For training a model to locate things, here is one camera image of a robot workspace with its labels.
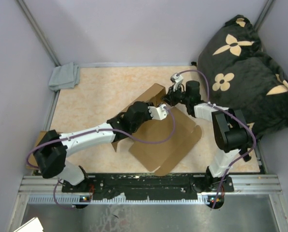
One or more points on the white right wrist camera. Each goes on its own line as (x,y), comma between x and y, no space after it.
(176,79)

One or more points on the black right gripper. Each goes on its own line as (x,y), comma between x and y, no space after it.
(169,97)

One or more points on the brown cardboard box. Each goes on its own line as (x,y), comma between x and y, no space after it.
(163,158)

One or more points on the white paper sheet corner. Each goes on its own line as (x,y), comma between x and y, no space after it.
(33,225)

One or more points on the aluminium rail front frame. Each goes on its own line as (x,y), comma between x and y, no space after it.
(35,189)

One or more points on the light blue folded cloth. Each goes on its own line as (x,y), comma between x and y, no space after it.
(65,77)

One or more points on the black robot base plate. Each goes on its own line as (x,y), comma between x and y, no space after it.
(137,187)

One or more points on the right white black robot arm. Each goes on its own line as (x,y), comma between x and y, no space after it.
(229,128)

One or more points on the black flower pattern pillow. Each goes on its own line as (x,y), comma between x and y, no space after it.
(242,76)

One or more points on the grey aluminium frame post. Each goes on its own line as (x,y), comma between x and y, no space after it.
(38,32)
(263,14)

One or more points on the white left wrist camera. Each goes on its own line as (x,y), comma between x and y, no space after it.
(158,113)

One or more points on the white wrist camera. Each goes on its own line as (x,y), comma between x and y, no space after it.
(158,113)
(176,79)

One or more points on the small brown cardboard piece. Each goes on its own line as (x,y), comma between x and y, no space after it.
(31,162)

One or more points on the right grey aluminium frame post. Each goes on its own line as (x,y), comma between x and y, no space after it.
(263,14)

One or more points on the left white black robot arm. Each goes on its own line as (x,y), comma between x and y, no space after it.
(53,149)

